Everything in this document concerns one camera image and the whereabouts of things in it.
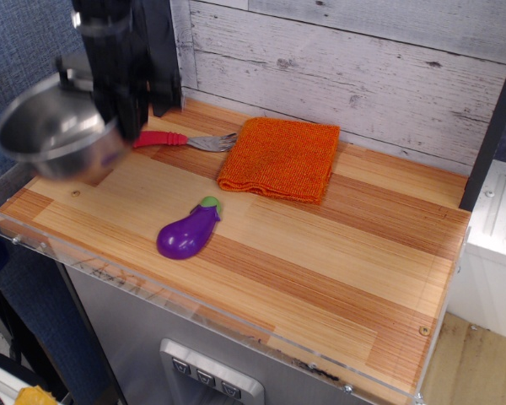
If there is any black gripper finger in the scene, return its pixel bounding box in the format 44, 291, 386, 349
116, 95, 148, 142

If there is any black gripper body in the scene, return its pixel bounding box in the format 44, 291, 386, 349
73, 1, 148, 121

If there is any silver metal bowl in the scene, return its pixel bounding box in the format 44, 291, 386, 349
0, 74, 130, 181

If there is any purple toy eggplant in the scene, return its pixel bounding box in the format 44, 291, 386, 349
156, 196, 221, 260

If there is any orange folded cloth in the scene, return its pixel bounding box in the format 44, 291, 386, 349
217, 117, 340, 205

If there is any stainless toy fridge cabinet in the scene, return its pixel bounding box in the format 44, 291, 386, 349
54, 259, 376, 405

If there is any silver dispenser button panel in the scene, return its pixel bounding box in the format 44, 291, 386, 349
159, 338, 265, 404

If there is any clear acrylic edge guard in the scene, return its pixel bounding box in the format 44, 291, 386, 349
0, 195, 469, 404

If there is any white toy sink unit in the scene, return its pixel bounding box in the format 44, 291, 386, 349
447, 160, 506, 337

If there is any dark left vertical post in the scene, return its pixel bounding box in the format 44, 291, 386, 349
142, 0, 182, 117

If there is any dark vertical post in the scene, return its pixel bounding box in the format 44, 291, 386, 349
142, 0, 182, 117
459, 78, 506, 212

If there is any red handled metal fork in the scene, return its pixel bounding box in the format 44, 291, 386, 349
133, 131, 238, 153

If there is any dark right vertical post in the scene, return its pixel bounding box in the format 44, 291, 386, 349
459, 78, 506, 212

